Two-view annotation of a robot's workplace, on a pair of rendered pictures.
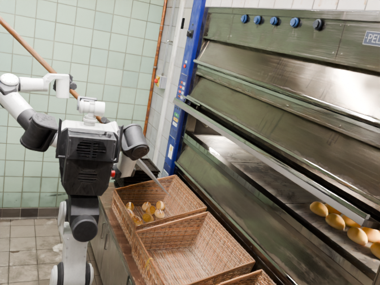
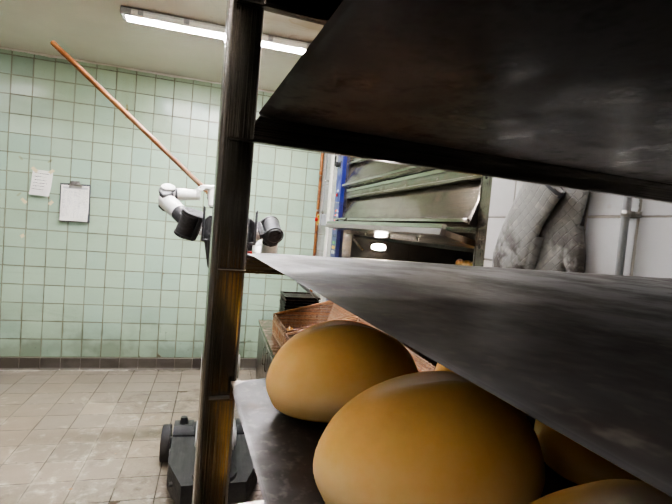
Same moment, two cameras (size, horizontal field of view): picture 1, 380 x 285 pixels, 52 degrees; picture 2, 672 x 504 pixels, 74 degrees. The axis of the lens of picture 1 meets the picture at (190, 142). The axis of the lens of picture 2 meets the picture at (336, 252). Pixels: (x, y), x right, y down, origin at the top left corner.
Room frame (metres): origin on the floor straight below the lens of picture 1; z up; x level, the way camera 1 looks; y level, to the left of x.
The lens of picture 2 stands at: (-0.52, -0.53, 1.39)
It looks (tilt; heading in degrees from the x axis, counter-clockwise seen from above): 3 degrees down; 11
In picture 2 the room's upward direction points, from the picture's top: 5 degrees clockwise
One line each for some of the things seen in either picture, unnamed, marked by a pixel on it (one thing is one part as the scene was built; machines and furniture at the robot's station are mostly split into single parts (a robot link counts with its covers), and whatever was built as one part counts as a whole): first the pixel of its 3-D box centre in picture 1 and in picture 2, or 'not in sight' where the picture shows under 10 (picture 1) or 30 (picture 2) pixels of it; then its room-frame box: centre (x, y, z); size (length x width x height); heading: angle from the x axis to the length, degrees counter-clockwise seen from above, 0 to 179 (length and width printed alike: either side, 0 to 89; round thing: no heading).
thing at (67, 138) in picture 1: (86, 155); (229, 242); (1.68, 0.46, 1.27); 0.34 x 0.30 x 0.36; 111
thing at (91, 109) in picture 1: (92, 110); not in sight; (1.74, 0.47, 1.47); 0.10 x 0.07 x 0.09; 111
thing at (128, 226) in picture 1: (156, 207); (312, 324); (2.46, 0.14, 0.72); 0.56 x 0.49 x 0.28; 27
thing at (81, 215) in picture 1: (81, 210); not in sight; (1.65, 0.44, 1.01); 0.28 x 0.13 x 0.18; 26
